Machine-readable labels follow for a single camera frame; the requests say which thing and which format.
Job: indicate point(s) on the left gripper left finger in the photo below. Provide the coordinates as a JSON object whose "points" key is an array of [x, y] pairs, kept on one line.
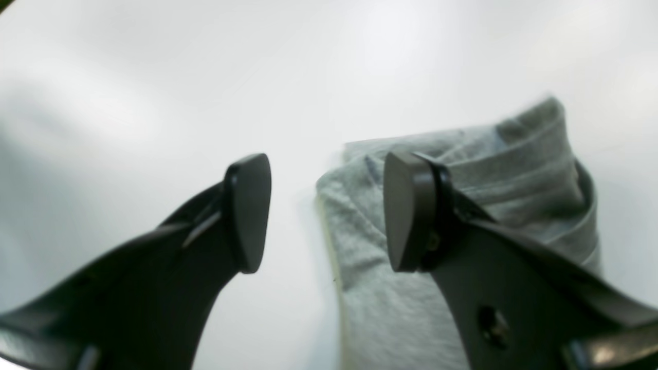
{"points": [[145, 304]]}

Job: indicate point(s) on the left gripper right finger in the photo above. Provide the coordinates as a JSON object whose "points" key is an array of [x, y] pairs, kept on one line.
{"points": [[516, 303]]}

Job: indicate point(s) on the heather grey T-shirt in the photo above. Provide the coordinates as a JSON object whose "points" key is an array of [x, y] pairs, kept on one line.
{"points": [[516, 215]]}

